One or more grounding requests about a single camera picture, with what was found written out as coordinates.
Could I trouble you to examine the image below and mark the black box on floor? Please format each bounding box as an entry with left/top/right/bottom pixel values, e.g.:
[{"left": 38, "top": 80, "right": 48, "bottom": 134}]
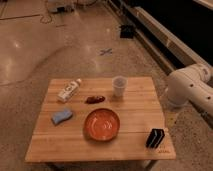
[{"left": 120, "top": 25, "right": 135, "bottom": 38}]

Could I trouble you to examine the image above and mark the clear plastic cup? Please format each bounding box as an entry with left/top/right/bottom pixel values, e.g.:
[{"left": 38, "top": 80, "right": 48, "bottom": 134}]
[{"left": 112, "top": 76, "right": 127, "bottom": 97}]

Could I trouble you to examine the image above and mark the wooden table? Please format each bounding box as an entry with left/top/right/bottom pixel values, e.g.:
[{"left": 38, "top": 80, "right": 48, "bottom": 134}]
[{"left": 25, "top": 77, "right": 176, "bottom": 163}]

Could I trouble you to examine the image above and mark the white plastic bottle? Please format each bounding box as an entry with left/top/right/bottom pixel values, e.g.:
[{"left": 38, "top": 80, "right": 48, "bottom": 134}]
[{"left": 57, "top": 79, "right": 82, "bottom": 103}]

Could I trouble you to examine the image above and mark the cable on floor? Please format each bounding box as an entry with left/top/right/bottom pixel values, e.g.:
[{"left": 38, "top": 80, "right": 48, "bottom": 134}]
[{"left": 39, "top": 0, "right": 54, "bottom": 25}]

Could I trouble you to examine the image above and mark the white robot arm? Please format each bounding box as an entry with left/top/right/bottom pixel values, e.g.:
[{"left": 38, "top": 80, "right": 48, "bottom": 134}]
[{"left": 166, "top": 63, "right": 213, "bottom": 129}]

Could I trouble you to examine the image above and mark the dark red snack packet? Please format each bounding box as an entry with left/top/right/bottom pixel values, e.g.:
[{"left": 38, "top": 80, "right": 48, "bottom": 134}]
[{"left": 85, "top": 96, "right": 105, "bottom": 104}]

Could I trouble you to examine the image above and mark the orange bowl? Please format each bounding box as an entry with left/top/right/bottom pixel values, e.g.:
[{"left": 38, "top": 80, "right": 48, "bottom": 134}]
[{"left": 83, "top": 108, "right": 120, "bottom": 142}]

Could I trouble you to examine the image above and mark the grey equipment on floor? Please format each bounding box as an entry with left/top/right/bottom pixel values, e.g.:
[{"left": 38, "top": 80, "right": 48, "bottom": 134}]
[{"left": 46, "top": 0, "right": 74, "bottom": 13}]

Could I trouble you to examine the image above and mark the blue sponge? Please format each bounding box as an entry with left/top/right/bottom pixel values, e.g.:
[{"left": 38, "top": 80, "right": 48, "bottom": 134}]
[{"left": 51, "top": 109, "right": 73, "bottom": 125}]

